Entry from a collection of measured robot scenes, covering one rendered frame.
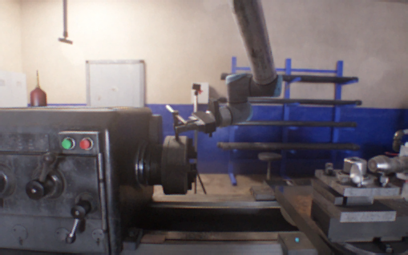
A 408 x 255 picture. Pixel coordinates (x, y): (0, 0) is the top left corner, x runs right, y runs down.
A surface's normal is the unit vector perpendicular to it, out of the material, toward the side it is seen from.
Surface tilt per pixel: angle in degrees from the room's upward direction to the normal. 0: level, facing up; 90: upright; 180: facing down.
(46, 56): 90
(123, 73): 90
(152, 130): 90
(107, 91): 90
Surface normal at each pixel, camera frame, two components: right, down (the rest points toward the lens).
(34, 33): 0.00, 0.11
